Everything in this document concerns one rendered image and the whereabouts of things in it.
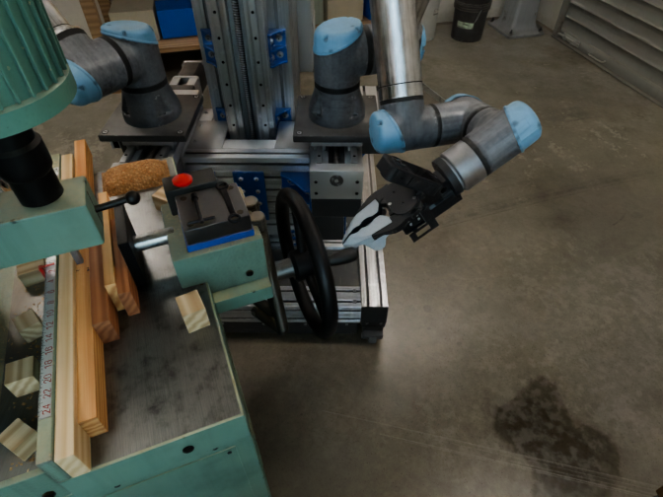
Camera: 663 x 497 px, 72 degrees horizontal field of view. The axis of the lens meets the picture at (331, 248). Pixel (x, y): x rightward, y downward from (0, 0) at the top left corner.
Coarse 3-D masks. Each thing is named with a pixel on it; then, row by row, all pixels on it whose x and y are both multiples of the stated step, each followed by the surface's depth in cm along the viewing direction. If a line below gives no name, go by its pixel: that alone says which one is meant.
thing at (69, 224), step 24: (0, 192) 59; (72, 192) 59; (0, 216) 56; (24, 216) 56; (48, 216) 57; (72, 216) 58; (96, 216) 61; (0, 240) 56; (24, 240) 57; (48, 240) 59; (72, 240) 60; (96, 240) 61; (0, 264) 58
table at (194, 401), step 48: (96, 192) 86; (144, 192) 86; (144, 288) 70; (192, 288) 70; (240, 288) 74; (144, 336) 64; (192, 336) 64; (144, 384) 59; (192, 384) 59; (144, 432) 54; (192, 432) 54; (240, 432) 58; (96, 480) 53
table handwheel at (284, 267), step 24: (288, 192) 79; (288, 216) 93; (312, 216) 74; (288, 240) 96; (312, 240) 72; (288, 264) 83; (312, 264) 73; (312, 288) 83; (312, 312) 92; (336, 312) 75
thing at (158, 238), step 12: (120, 216) 67; (120, 228) 65; (132, 228) 72; (168, 228) 70; (120, 240) 64; (132, 240) 68; (144, 240) 69; (156, 240) 69; (132, 252) 65; (132, 264) 66; (132, 276) 68; (144, 276) 69
